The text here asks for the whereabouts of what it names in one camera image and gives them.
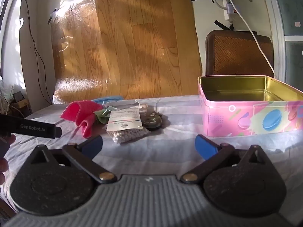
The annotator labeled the clear bag of white beads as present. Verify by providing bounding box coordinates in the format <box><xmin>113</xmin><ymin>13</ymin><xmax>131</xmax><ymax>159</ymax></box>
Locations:
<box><xmin>105</xmin><ymin>110</ymin><xmax>148</xmax><ymax>144</ymax></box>

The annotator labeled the clear plastic packet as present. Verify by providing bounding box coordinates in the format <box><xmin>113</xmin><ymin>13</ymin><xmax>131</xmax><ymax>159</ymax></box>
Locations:
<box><xmin>103</xmin><ymin>100</ymin><xmax>148</xmax><ymax>112</ymax></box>

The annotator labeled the light blue checked bedsheet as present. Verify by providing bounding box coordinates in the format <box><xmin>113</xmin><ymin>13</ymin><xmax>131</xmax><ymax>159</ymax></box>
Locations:
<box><xmin>0</xmin><ymin>95</ymin><xmax>303</xmax><ymax>219</ymax></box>

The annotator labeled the person's left hand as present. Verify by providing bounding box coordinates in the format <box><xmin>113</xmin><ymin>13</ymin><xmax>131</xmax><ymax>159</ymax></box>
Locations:
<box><xmin>0</xmin><ymin>134</ymin><xmax>17</xmax><ymax>186</ymax></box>

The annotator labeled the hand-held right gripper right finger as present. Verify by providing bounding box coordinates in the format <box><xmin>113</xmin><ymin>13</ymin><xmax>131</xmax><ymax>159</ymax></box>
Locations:
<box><xmin>180</xmin><ymin>134</ymin><xmax>271</xmax><ymax>184</ymax></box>

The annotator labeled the pink fleece cloth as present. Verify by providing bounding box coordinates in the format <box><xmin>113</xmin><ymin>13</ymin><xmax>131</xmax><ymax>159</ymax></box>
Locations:
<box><xmin>60</xmin><ymin>101</ymin><xmax>104</xmax><ymax>139</ymax></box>

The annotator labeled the green cloth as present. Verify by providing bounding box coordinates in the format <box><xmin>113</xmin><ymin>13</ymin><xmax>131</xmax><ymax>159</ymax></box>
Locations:
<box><xmin>93</xmin><ymin>107</ymin><xmax>114</xmax><ymax>125</ymax></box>

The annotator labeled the thin black wire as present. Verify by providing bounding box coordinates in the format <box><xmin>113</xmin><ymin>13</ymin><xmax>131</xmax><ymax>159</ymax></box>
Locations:
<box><xmin>22</xmin><ymin>0</ymin><xmax>52</xmax><ymax>106</ymax></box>

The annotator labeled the white power cable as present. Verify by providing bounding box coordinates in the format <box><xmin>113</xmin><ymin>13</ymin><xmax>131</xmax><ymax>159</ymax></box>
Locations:
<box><xmin>226</xmin><ymin>0</ymin><xmax>276</xmax><ymax>76</ymax></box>

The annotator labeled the pink tin box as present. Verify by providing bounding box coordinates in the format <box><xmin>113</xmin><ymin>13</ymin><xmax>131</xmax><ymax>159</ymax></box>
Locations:
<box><xmin>198</xmin><ymin>75</ymin><xmax>303</xmax><ymax>138</ymax></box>

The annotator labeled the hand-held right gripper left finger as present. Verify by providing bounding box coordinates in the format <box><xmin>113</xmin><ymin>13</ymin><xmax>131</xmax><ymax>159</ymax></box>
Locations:
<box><xmin>30</xmin><ymin>135</ymin><xmax>117</xmax><ymax>184</ymax></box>

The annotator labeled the dark round metal object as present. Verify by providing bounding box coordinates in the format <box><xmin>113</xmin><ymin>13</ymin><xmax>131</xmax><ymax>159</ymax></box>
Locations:
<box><xmin>141</xmin><ymin>110</ymin><xmax>165</xmax><ymax>131</ymax></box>

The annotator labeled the white window frame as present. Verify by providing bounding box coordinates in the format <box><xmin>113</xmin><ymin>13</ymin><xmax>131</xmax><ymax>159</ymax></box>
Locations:
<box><xmin>260</xmin><ymin>0</ymin><xmax>303</xmax><ymax>93</ymax></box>

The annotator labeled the light blue item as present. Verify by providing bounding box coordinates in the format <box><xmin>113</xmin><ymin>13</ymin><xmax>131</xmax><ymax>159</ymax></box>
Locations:
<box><xmin>91</xmin><ymin>95</ymin><xmax>124</xmax><ymax>105</ymax></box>

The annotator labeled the yellow cardboard box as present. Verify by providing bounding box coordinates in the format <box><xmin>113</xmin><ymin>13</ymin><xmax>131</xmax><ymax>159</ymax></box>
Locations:
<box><xmin>11</xmin><ymin>100</ymin><xmax>32</xmax><ymax>118</ymax></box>

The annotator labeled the white power strip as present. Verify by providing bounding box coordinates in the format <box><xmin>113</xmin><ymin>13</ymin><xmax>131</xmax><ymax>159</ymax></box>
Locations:
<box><xmin>221</xmin><ymin>0</ymin><xmax>237</xmax><ymax>22</ymax></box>

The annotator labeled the wood-grain vinyl sheet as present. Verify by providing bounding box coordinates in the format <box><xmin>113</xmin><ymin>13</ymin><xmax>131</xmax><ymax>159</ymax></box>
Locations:
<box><xmin>48</xmin><ymin>0</ymin><xmax>203</xmax><ymax>106</ymax></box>

